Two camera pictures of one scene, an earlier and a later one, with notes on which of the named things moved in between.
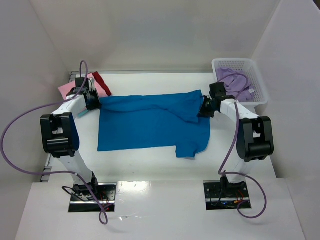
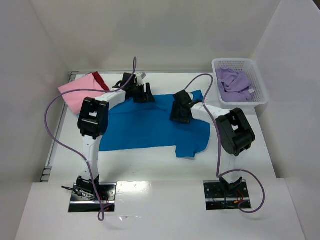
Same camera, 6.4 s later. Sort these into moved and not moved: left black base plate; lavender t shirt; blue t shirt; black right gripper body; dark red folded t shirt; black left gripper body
Moved: black right gripper body; black left gripper body
Not moved: dark red folded t shirt; left black base plate; lavender t shirt; blue t shirt
